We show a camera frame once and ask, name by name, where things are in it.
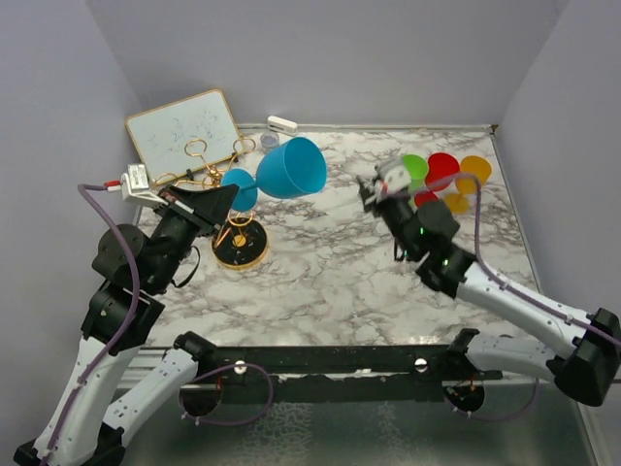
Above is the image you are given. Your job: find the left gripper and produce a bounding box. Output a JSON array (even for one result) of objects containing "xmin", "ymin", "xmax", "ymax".
[{"xmin": 151, "ymin": 183, "xmax": 242, "ymax": 290}]

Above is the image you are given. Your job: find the green wine glass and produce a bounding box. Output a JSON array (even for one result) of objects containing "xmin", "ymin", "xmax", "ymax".
[{"xmin": 402, "ymin": 153, "xmax": 429, "ymax": 191}]

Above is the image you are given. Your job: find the red wine glass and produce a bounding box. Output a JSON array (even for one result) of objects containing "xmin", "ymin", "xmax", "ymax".
[{"xmin": 414, "ymin": 152, "xmax": 460, "ymax": 207}]

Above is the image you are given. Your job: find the blue wine glass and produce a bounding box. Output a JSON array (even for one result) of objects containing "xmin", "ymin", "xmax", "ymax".
[{"xmin": 221, "ymin": 137, "xmax": 327, "ymax": 212}]

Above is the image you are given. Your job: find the orange wine glass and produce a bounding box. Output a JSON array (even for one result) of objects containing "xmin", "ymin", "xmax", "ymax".
[{"xmin": 443, "ymin": 155, "xmax": 492, "ymax": 215}]

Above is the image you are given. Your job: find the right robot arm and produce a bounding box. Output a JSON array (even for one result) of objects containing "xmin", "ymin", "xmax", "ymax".
[{"xmin": 357, "ymin": 177, "xmax": 620, "ymax": 407}]

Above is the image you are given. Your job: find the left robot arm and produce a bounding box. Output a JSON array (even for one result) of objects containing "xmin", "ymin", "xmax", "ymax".
[{"xmin": 13, "ymin": 184, "xmax": 239, "ymax": 465}]

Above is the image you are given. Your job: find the white whiteboard eraser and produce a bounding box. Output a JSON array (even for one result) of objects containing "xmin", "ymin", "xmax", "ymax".
[{"xmin": 267, "ymin": 116, "xmax": 299, "ymax": 137}]

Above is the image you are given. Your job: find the gold wire glass rack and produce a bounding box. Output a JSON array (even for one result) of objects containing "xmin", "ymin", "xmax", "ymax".
[{"xmin": 153, "ymin": 136, "xmax": 257, "ymax": 252}]

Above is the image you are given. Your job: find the whiteboard with wooden frame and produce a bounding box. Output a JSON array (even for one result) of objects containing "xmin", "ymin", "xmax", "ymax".
[{"xmin": 125, "ymin": 89, "xmax": 240, "ymax": 185}]

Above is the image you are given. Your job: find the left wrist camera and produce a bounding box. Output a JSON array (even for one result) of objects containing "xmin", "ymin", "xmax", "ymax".
[{"xmin": 104, "ymin": 163, "xmax": 167, "ymax": 209}]

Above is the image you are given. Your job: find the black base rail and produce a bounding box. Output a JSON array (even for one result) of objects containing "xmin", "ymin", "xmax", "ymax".
[{"xmin": 175, "ymin": 327, "xmax": 504, "ymax": 404}]

